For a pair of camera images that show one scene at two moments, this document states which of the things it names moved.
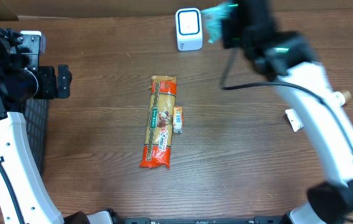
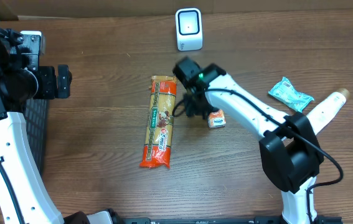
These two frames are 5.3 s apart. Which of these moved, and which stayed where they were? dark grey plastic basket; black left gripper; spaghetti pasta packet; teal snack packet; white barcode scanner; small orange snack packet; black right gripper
Moved: small orange snack packet; black right gripper; teal snack packet
Stayed: dark grey plastic basket; spaghetti pasta packet; white barcode scanner; black left gripper
